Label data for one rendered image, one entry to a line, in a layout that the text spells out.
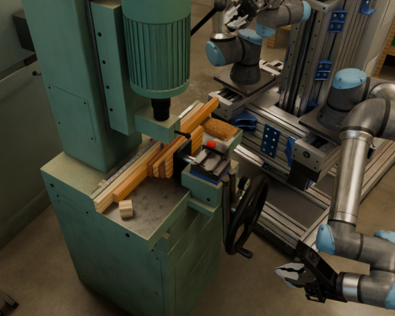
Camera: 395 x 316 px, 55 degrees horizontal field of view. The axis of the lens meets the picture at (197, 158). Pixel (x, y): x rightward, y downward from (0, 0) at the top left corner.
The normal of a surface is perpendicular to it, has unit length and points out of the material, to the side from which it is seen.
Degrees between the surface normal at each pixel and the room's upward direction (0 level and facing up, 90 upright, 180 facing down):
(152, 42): 90
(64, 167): 0
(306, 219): 0
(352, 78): 8
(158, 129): 90
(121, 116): 90
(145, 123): 90
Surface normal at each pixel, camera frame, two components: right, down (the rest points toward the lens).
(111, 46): -0.52, 0.57
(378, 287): -0.60, -0.47
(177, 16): 0.64, 0.54
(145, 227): 0.03, -0.73
